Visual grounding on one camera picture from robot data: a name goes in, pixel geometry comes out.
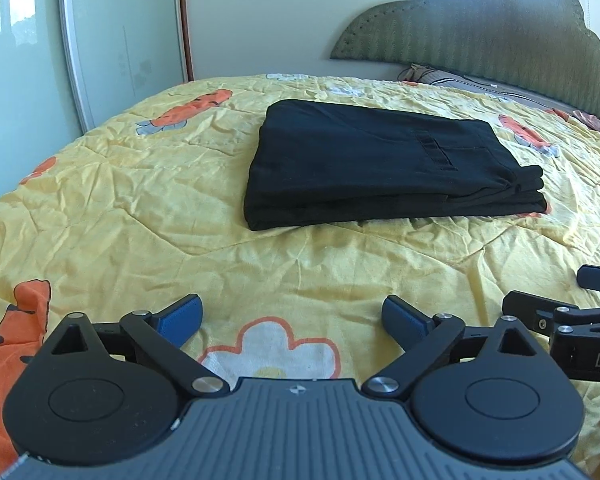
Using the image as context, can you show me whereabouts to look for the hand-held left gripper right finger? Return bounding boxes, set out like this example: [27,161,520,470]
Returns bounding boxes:
[362,295,542,397]

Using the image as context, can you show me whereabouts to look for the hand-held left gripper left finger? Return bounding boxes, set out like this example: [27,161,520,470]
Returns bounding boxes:
[44,294,231,397]

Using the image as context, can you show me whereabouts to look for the black pants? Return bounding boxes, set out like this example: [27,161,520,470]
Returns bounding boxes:
[243,99,549,232]

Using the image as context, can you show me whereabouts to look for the yellow floral bedspread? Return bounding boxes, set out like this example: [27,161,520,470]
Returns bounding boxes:
[0,73,600,476]

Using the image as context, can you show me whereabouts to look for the grey pillow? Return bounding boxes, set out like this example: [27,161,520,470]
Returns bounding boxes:
[395,62,576,112]

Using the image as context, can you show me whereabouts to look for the green padded headboard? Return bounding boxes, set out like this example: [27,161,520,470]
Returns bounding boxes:
[330,0,600,123]

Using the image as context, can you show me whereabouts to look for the white framed wardrobe door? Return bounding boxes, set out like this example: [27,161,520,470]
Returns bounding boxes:
[59,0,189,134]

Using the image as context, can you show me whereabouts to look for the glossy white wardrobe panel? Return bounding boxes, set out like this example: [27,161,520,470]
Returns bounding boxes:
[0,0,83,217]

